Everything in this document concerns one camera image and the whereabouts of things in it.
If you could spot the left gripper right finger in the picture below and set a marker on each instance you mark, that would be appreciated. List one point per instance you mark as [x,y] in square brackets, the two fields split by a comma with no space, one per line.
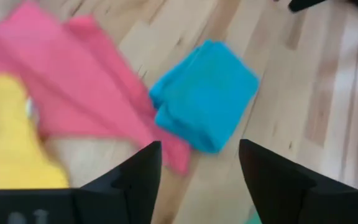
[278,193]

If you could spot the teal translucent plastic bin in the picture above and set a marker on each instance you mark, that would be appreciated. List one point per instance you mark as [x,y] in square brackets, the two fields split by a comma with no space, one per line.
[254,219]

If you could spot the blue microfiber towel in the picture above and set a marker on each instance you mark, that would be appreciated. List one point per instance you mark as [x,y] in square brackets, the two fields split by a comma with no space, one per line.
[207,93]

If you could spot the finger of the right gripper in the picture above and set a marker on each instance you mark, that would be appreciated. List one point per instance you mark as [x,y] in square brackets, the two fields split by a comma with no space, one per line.
[306,4]

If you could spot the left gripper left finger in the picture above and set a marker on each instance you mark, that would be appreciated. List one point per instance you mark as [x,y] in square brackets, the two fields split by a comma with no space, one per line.
[129,193]

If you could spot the yellow microfiber towel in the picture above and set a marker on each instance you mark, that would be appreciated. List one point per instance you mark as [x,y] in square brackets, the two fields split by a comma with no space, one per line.
[5,133]

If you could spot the pink microfiber towel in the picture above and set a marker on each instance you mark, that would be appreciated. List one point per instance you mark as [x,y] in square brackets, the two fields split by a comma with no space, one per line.
[82,77]

